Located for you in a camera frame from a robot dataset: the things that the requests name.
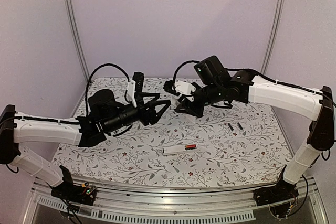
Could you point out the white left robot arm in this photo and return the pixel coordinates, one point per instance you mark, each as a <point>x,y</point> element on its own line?
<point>17,129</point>

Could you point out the aluminium corner post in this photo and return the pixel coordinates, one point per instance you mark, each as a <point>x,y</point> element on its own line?
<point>273,35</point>
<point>76,39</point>

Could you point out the right aluminium corner post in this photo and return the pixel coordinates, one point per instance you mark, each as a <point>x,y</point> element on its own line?
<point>273,35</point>

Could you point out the floral patterned table mat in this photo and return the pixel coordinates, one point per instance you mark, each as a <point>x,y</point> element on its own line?
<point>224,158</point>

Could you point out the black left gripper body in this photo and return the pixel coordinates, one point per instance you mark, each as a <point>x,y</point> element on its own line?
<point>116,123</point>

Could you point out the red AAA battery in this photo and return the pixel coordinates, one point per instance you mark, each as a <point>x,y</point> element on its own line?
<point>188,146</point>

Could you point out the aluminium front rail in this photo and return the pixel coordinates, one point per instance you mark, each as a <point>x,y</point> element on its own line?
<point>128,203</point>

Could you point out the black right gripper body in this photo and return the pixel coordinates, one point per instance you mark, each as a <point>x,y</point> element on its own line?
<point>212,94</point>

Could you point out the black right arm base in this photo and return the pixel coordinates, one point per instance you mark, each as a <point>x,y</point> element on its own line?
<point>277,198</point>

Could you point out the white battery compartment cover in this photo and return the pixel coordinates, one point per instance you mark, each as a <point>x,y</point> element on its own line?
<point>174,102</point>

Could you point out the left aluminium corner post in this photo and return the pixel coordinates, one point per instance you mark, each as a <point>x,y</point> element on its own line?
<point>76,39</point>

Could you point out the white slim remote control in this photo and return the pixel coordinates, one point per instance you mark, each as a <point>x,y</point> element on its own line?
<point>176,149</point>

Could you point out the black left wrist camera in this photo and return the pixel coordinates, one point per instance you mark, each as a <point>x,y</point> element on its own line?
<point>134,89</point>

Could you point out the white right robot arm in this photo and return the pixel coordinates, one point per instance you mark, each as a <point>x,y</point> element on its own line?
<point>316,105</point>

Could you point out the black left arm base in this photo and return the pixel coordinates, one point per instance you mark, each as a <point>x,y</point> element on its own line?
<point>68,191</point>

